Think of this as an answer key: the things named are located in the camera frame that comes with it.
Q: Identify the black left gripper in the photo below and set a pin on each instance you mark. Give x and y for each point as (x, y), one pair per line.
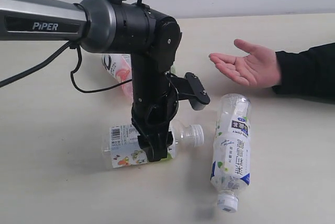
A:
(154, 107)

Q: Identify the square clear bottle white label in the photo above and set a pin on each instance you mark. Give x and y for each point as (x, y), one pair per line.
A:
(120, 146)

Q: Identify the pink drink bottle black cap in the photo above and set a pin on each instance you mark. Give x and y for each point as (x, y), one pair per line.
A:
(119, 67)

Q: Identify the green lime label bottle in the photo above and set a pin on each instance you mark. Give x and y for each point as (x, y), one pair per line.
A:
(173, 69)

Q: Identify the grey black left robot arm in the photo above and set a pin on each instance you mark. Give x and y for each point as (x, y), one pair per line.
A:
(151, 38)

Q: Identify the clear bottle blue white label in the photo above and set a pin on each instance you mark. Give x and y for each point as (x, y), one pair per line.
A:
(230, 170)

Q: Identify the person's open hand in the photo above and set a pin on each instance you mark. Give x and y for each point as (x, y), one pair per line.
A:
(259, 68)

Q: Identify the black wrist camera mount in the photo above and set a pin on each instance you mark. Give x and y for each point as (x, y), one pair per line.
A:
(191, 89)

